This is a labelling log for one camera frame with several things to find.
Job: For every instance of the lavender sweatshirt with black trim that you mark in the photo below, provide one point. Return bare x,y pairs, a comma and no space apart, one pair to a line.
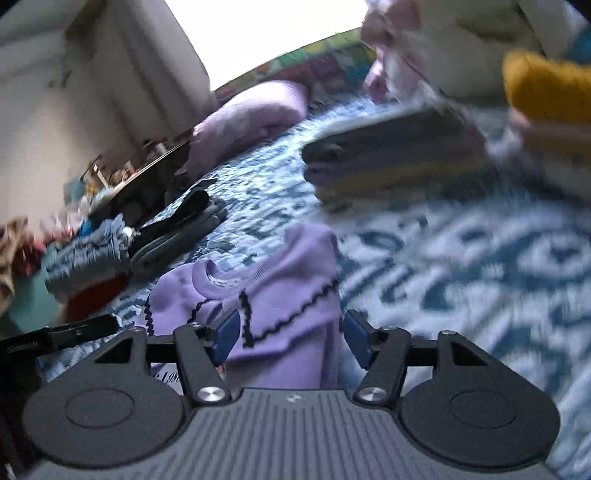
295,286

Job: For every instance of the yellow knit cloth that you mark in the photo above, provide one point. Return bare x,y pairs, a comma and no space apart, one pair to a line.
549,87

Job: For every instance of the colourful patchwork play mat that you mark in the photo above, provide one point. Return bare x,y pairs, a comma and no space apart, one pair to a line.
304,60

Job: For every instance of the red folded cloth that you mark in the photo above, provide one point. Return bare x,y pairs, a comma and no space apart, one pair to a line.
99,300

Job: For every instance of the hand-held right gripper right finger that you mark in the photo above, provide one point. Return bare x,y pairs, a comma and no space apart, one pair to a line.
360,337

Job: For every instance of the stack of folded clothes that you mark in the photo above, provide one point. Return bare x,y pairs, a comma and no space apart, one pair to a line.
392,157

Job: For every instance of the teal cloth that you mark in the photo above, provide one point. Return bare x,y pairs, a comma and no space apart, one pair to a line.
32,304

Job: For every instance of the leopard print cloth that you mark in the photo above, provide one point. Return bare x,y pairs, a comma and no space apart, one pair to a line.
11,258

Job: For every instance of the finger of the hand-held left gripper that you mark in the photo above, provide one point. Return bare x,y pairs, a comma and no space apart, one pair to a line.
69,334

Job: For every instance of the pink pillow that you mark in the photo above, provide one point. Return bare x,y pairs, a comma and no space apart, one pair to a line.
249,120

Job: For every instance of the dark grey folded clothes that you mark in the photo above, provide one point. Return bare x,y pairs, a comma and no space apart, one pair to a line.
180,230

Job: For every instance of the blue grey folded cloth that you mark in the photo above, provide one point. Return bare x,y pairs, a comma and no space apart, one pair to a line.
87,254

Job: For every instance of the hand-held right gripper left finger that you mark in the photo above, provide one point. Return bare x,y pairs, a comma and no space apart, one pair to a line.
227,334

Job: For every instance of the blue white patterned quilt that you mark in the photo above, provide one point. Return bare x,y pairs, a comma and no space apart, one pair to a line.
438,286

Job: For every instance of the black cluttered shelf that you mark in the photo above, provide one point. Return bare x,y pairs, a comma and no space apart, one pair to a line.
138,180

